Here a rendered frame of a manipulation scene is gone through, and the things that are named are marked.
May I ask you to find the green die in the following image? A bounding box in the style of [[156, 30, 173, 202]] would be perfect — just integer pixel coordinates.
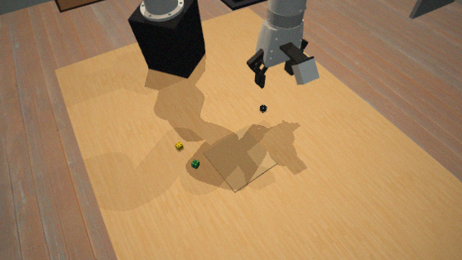
[[191, 160, 200, 169]]

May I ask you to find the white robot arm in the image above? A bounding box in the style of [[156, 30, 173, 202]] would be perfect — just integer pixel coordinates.
[[140, 0, 320, 85]]

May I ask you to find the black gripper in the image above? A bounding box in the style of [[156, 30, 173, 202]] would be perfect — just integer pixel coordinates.
[[247, 19, 308, 89]]

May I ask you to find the beige flat mat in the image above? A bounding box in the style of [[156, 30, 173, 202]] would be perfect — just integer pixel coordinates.
[[203, 128, 278, 192]]

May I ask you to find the yellow die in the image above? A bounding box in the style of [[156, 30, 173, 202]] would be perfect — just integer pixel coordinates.
[[175, 142, 184, 151]]

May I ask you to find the black die with white pips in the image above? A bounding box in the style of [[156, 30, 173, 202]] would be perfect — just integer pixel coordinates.
[[259, 104, 267, 113]]

